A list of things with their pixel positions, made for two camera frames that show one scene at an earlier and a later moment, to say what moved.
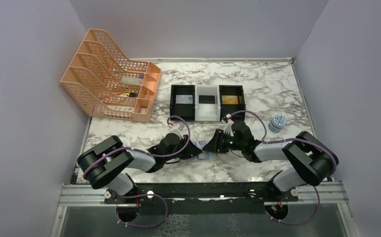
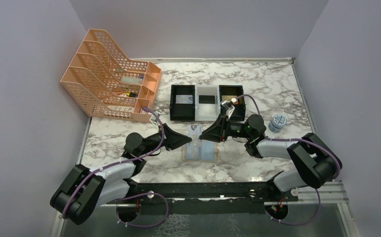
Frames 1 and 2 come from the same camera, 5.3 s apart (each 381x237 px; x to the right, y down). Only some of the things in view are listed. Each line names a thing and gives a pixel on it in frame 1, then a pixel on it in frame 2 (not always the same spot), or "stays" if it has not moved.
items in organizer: (135, 79) stays
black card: (206, 99) stays
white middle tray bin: (207, 112) stays
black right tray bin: (231, 108) stays
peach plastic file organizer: (104, 83) stays
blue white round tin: (278, 121) stays
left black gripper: (191, 151) → (172, 139)
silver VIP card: (200, 144) → (193, 132)
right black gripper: (217, 144) → (217, 132)
